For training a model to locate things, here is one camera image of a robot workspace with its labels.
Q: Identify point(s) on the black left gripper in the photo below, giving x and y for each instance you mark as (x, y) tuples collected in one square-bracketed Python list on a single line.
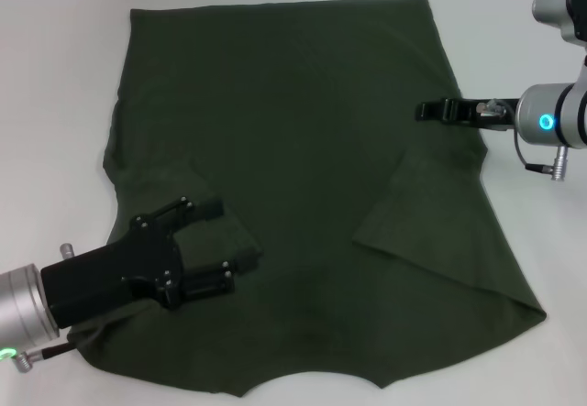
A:
[(105, 273)]

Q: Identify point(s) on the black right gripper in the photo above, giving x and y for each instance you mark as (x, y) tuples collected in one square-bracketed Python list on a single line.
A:
[(495, 119)]

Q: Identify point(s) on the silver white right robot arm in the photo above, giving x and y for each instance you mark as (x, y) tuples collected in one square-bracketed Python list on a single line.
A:
[(532, 103)]

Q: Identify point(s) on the dark green shirt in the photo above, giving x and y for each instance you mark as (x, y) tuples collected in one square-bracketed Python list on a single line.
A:
[(298, 126)]

